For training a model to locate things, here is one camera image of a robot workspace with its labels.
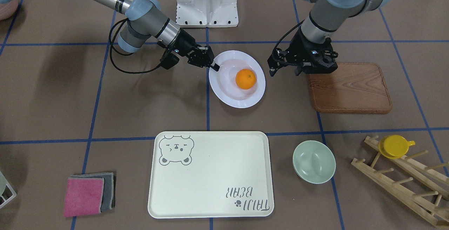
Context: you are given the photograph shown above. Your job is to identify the pink cloth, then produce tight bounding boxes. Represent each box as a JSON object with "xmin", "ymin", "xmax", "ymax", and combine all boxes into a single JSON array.
[{"xmin": 63, "ymin": 177, "xmax": 104, "ymax": 217}]

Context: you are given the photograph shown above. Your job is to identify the wooden tray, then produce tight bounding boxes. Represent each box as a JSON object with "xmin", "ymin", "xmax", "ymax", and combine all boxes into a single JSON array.
[{"xmin": 307, "ymin": 63, "xmax": 393, "ymax": 114}]

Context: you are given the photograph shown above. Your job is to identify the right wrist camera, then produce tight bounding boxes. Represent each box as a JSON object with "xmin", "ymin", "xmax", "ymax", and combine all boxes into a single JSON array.
[{"xmin": 159, "ymin": 52, "xmax": 180, "ymax": 70}]

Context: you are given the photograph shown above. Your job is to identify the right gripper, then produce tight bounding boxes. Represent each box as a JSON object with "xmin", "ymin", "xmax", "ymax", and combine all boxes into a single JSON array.
[{"xmin": 165, "ymin": 30, "xmax": 220, "ymax": 72}]

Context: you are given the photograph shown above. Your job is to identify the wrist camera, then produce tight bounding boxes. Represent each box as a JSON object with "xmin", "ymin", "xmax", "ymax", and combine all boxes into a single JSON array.
[
  {"xmin": 267, "ymin": 47, "xmax": 297, "ymax": 77},
  {"xmin": 159, "ymin": 52, "xmax": 180, "ymax": 70}
]

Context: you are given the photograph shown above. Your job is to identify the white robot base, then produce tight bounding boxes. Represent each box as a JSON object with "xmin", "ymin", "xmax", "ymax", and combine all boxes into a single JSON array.
[{"xmin": 175, "ymin": 0, "xmax": 239, "ymax": 28}]

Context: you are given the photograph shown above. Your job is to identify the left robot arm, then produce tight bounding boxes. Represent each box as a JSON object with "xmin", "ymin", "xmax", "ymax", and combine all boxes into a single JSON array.
[{"xmin": 286, "ymin": 0, "xmax": 390, "ymax": 75}]

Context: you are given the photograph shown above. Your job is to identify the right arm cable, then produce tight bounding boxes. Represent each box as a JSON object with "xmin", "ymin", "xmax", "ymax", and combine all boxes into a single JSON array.
[{"xmin": 109, "ymin": 19, "xmax": 165, "ymax": 74}]

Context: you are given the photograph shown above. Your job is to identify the wooden peg rack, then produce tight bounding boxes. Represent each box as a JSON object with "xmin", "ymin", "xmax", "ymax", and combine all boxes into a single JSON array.
[{"xmin": 351, "ymin": 136, "xmax": 449, "ymax": 230}]

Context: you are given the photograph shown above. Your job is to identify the cream bear tray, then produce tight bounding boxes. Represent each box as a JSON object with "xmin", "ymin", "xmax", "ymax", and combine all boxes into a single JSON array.
[{"xmin": 148, "ymin": 131, "xmax": 275, "ymax": 219}]

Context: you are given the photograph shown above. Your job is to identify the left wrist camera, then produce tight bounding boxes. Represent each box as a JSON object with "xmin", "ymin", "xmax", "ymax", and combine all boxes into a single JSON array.
[{"xmin": 267, "ymin": 47, "xmax": 297, "ymax": 77}]

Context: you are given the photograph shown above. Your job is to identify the green bowl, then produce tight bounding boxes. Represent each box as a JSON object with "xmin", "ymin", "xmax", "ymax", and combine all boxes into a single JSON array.
[{"xmin": 292, "ymin": 140, "xmax": 336, "ymax": 185}]

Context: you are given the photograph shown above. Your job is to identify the white wire cup rack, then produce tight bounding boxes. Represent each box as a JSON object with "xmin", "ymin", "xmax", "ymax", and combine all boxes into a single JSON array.
[{"xmin": 0, "ymin": 172, "xmax": 17, "ymax": 209}]

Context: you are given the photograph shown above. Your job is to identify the orange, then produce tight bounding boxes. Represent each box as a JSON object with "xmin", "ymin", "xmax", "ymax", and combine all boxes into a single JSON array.
[{"xmin": 235, "ymin": 68, "xmax": 257, "ymax": 90}]

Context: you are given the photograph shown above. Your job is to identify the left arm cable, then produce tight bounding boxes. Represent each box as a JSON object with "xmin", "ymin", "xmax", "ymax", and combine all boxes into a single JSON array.
[{"xmin": 273, "ymin": 19, "xmax": 305, "ymax": 53}]

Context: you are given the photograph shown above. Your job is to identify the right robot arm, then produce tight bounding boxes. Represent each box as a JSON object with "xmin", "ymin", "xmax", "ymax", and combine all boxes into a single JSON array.
[{"xmin": 1, "ymin": 0, "xmax": 220, "ymax": 71}]

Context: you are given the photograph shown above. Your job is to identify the white plate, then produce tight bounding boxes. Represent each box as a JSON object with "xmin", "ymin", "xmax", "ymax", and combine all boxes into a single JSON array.
[{"xmin": 209, "ymin": 50, "xmax": 265, "ymax": 109}]

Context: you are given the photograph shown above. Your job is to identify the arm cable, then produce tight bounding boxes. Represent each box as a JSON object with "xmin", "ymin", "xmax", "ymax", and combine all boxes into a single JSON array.
[
  {"xmin": 273, "ymin": 19, "xmax": 305, "ymax": 53},
  {"xmin": 109, "ymin": 19, "xmax": 165, "ymax": 74}
]

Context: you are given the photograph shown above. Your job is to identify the grey cloth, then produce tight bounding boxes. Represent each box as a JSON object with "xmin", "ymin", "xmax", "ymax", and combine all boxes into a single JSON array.
[{"xmin": 70, "ymin": 172, "xmax": 114, "ymax": 213}]

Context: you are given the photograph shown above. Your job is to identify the yellow mug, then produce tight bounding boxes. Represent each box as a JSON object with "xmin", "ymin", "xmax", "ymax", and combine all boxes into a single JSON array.
[{"xmin": 377, "ymin": 134, "xmax": 416, "ymax": 159}]

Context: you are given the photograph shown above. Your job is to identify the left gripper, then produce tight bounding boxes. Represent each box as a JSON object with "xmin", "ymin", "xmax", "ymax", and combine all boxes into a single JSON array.
[{"xmin": 288, "ymin": 30, "xmax": 338, "ymax": 75}]

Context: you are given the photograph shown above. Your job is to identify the pink bowl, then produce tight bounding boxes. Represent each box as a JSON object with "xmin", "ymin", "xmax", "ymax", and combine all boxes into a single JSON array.
[{"xmin": 0, "ymin": 0, "xmax": 18, "ymax": 21}]

